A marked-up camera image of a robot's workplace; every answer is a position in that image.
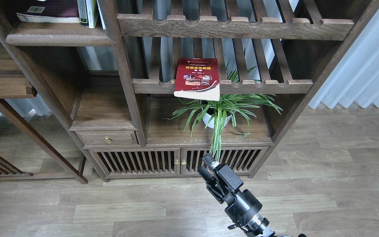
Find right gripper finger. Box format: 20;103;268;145
197;166;215;184
202;154;221;171

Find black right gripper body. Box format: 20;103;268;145
206;164;263;225

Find red paperback book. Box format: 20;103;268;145
173;58;220;101

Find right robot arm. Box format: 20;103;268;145
197;153;276;237

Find white plant pot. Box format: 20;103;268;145
203;108;232;129

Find spider plant leaves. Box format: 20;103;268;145
165;58;283;160

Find dark wooden bookshelf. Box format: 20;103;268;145
0;0;379;179

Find brass drawer knob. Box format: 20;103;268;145
105;136;112;144

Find white curtain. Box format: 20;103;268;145
309;9;379;109

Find dark spine upright book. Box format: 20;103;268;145
77;0;88;27

